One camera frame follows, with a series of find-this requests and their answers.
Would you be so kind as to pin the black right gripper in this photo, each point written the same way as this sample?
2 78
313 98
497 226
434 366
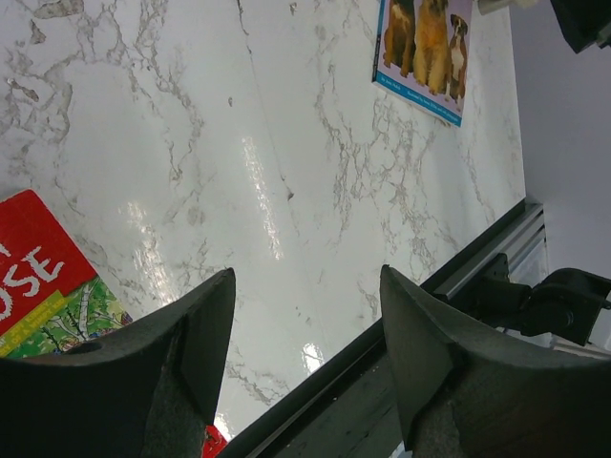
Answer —
584 23

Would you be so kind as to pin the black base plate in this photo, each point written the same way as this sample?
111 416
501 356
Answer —
347 408

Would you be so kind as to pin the red 13-Storey Treehouse book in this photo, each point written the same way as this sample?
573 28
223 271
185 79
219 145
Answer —
52 299

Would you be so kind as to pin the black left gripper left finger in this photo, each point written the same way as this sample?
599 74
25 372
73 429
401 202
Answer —
149 389

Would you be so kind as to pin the Why Do Dogs Bark book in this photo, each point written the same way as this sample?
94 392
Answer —
422 53

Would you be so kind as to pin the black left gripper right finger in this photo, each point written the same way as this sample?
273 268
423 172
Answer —
465 389

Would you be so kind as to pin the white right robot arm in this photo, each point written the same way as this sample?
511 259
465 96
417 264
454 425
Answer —
562 51

